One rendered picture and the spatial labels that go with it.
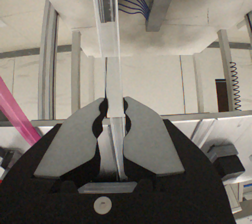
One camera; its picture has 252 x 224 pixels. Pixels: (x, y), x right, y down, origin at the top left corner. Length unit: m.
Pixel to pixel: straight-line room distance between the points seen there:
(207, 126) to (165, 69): 1.83
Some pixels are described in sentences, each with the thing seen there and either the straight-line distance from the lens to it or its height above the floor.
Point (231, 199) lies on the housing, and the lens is 0.50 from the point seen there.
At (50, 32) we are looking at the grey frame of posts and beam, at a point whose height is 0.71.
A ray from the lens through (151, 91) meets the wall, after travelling 1.90.
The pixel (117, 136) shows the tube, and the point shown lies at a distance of 0.17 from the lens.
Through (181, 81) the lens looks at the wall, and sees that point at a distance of 2.04.
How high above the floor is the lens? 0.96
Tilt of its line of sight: 5 degrees down
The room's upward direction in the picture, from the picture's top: 177 degrees clockwise
